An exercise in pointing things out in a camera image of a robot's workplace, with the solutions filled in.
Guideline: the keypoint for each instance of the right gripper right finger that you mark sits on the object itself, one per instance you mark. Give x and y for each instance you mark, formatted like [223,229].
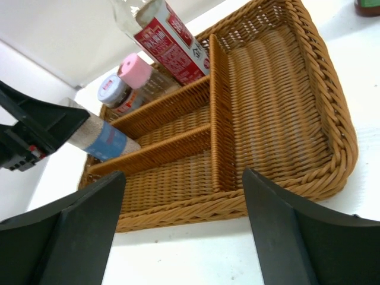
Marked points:
[301,242]

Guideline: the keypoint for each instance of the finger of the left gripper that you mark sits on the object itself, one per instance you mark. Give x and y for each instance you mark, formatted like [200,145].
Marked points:
[41,125]

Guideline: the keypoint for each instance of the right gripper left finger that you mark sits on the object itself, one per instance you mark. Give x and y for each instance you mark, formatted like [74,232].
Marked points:
[66,241]

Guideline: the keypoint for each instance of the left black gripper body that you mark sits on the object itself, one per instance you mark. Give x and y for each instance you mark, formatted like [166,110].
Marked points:
[15,148]

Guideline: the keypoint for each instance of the silver-cap blue-label jar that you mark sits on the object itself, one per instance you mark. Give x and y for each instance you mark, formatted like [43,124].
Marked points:
[102,140]

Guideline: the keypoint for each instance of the white-lid dark jam jar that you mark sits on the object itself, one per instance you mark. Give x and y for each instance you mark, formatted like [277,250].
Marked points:
[118,96]

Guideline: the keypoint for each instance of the pink-cap spice jar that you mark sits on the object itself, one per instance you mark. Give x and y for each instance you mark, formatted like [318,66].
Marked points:
[142,77]

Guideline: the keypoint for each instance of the tall red-label glass bottle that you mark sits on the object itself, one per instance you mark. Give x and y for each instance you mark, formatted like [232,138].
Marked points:
[160,33]

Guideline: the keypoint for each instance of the brown wicker divided tray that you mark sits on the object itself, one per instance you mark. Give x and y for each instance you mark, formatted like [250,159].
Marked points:
[272,102]

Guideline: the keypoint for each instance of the green-label red sauce bottle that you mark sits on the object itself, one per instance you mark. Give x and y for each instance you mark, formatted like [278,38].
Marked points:
[367,8]

